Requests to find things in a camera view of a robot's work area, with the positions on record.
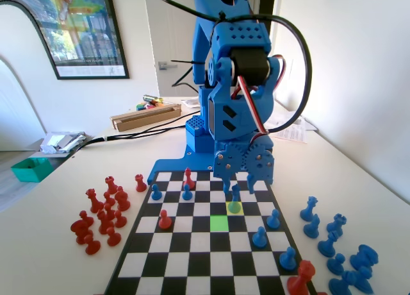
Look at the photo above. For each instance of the long cardboard box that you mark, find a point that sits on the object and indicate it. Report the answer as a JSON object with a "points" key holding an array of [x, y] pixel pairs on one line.
{"points": [[144, 118]]}

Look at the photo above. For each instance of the blue chess rook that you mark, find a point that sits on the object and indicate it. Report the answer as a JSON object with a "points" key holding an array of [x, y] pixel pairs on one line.
{"points": [[336, 225]]}

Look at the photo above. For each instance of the red chess bishop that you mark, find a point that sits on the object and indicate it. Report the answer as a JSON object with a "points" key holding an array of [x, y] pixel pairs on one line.
{"points": [[104, 225]]}

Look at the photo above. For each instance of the white arched panel black rim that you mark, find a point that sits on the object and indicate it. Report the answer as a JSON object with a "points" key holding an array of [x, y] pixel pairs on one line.
{"points": [[19, 35]]}

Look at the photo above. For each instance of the green plastic bin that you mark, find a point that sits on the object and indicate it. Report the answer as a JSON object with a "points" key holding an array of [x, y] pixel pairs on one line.
{"points": [[30, 170]]}

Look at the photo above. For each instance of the black framed map poster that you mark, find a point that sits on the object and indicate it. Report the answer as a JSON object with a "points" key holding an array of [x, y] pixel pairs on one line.
{"points": [[86, 29]]}

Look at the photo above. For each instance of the printed instruction sheet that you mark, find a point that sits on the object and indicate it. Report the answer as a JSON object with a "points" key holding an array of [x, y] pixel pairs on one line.
{"points": [[294, 134]]}

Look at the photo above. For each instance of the black and white chessboard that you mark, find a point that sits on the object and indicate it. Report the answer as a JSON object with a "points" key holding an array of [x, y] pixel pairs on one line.
{"points": [[198, 243]]}

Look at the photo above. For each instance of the small printed leaflet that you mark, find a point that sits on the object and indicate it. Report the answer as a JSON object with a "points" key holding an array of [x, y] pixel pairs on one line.
{"points": [[190, 103]]}

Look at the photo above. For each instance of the blue chess bishop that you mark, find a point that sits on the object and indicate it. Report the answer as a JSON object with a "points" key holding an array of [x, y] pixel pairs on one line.
{"points": [[327, 247]]}

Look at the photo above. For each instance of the blue chess pawn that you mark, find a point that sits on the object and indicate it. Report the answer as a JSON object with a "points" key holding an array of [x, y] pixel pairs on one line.
{"points": [[259, 240], [335, 266], [187, 194], [288, 262], [156, 194], [273, 221]]}

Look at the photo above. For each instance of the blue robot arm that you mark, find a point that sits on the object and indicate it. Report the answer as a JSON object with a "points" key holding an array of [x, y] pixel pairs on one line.
{"points": [[200, 35]]}

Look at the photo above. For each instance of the red crowned chess piece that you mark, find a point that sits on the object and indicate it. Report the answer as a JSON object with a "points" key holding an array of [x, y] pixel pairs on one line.
{"points": [[95, 203]]}

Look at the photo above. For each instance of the colourful marker set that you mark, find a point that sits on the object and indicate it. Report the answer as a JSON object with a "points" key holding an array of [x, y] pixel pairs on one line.
{"points": [[145, 106]]}

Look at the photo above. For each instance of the silver yellow tube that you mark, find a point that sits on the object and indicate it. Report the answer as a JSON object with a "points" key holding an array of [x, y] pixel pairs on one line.
{"points": [[152, 98]]}

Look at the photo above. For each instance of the red chess queen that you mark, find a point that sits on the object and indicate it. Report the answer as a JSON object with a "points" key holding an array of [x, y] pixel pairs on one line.
{"points": [[299, 280]]}

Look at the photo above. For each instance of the blue base mounting plate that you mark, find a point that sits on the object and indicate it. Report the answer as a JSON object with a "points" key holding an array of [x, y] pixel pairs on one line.
{"points": [[179, 166]]}

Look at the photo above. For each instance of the blue gripper with gears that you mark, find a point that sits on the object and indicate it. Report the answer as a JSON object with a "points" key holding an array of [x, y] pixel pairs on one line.
{"points": [[244, 161]]}

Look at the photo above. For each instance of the pile of silver packets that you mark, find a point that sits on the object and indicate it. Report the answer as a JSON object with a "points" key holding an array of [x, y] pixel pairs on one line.
{"points": [[61, 141]]}

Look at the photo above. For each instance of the blue chess piece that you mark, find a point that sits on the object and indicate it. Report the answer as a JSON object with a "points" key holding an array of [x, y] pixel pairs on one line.
{"points": [[340, 284], [365, 282]]}

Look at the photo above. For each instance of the white paper sheet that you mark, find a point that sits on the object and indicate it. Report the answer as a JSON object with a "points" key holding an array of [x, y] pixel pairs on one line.
{"points": [[309, 124]]}

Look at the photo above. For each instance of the blue chess queen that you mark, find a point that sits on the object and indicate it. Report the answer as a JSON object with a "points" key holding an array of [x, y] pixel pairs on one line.
{"points": [[235, 197]]}

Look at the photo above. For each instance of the red chess king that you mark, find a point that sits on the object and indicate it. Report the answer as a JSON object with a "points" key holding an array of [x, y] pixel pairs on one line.
{"points": [[189, 181]]}

